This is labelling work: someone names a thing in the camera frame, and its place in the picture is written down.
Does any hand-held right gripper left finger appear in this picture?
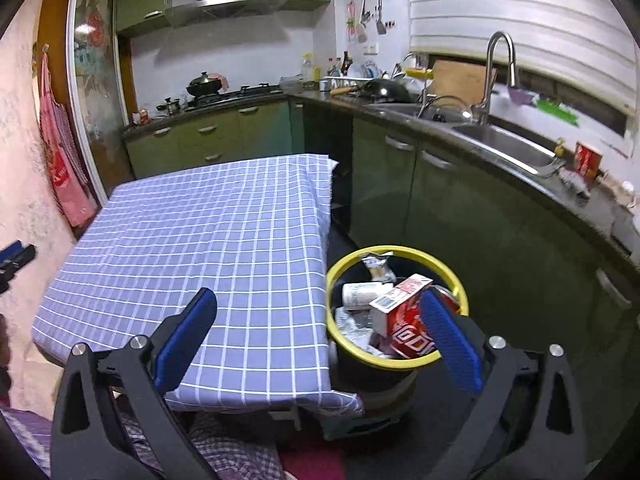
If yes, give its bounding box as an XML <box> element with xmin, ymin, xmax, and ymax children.
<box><xmin>50</xmin><ymin>287</ymin><xmax>219</xmax><ymax>480</ymax></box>

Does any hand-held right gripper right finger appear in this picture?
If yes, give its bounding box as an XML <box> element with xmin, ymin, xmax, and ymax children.
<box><xmin>419</xmin><ymin>290</ymin><xmax>587</xmax><ymax>480</ymax></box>

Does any red cola can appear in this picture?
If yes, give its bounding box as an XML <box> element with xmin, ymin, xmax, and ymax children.
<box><xmin>372</xmin><ymin>285</ymin><xmax>463</xmax><ymax>361</ymax></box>

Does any red and white carton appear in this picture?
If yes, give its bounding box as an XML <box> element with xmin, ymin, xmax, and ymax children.
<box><xmin>367</xmin><ymin>274</ymin><xmax>435</xmax><ymax>338</ymax></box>

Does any black bin with yellow rim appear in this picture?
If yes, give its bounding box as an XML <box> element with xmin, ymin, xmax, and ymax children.
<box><xmin>325</xmin><ymin>245</ymin><xmax>471</xmax><ymax>411</ymax></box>

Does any white tissue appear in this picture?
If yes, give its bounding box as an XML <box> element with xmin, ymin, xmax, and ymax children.
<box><xmin>334</xmin><ymin>307</ymin><xmax>381</xmax><ymax>356</ymax></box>

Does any white medicine bottle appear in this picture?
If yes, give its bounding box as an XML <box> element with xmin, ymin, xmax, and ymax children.
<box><xmin>341</xmin><ymin>282</ymin><xmax>396</xmax><ymax>308</ymax></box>

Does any silver wrapper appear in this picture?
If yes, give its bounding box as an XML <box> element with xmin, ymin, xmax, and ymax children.
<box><xmin>357</xmin><ymin>251</ymin><xmax>396</xmax><ymax>283</ymax></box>

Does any red checked apron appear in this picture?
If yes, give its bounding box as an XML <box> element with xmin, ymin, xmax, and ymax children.
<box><xmin>37</xmin><ymin>47</ymin><xmax>98</xmax><ymax>228</ymax></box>

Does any blue checked tablecloth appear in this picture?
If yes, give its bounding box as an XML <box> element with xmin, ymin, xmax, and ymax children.
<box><xmin>31</xmin><ymin>154</ymin><xmax>366</xmax><ymax>416</ymax></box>

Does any green base cabinet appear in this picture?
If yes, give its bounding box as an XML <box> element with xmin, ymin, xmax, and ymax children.
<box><xmin>122</xmin><ymin>97</ymin><xmax>303</xmax><ymax>181</ymax></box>
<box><xmin>350</xmin><ymin>110</ymin><xmax>640</xmax><ymax>461</ymax></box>

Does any glass sliding door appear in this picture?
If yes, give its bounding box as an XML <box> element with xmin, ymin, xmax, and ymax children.
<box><xmin>67</xmin><ymin>0</ymin><xmax>138</xmax><ymax>196</ymax></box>

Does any steel sink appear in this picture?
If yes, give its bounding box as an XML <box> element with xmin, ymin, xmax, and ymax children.
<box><xmin>370</xmin><ymin>102</ymin><xmax>563</xmax><ymax>178</ymax></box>

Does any glass pot lid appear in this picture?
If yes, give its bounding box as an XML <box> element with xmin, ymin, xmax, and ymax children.
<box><xmin>419</xmin><ymin>95</ymin><xmax>473</xmax><ymax>123</ymax></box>

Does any black gas stove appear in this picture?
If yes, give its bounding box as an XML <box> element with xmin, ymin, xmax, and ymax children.
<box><xmin>182</xmin><ymin>84</ymin><xmax>286</xmax><ymax>108</ymax></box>

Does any black wok with lid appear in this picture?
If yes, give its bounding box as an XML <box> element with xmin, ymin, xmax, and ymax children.
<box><xmin>186</xmin><ymin>71</ymin><xmax>225</xmax><ymax>97</ymax></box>

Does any green sill holder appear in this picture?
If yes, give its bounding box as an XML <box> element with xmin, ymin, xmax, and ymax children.
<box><xmin>535</xmin><ymin>97</ymin><xmax>581</xmax><ymax>126</ymax></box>

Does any wooden cutting board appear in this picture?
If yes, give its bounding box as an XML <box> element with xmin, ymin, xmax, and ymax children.
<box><xmin>429</xmin><ymin>59</ymin><xmax>493</xmax><ymax>108</ymax></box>

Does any tall steel faucet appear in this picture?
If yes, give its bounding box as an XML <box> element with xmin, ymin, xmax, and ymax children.
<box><xmin>472</xmin><ymin>31</ymin><xmax>517</xmax><ymax>126</ymax></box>

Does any dish rack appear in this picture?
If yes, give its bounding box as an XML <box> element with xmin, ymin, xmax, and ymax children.
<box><xmin>322</xmin><ymin>60</ymin><xmax>396</xmax><ymax>93</ymax></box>

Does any white hanging spatula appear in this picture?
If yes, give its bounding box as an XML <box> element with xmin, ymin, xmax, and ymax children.
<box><xmin>356</xmin><ymin>0</ymin><xmax>372</xmax><ymax>43</ymax></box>

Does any white window blind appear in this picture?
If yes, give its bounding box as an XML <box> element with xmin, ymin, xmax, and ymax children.
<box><xmin>406</xmin><ymin>0</ymin><xmax>640</xmax><ymax>116</ymax></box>

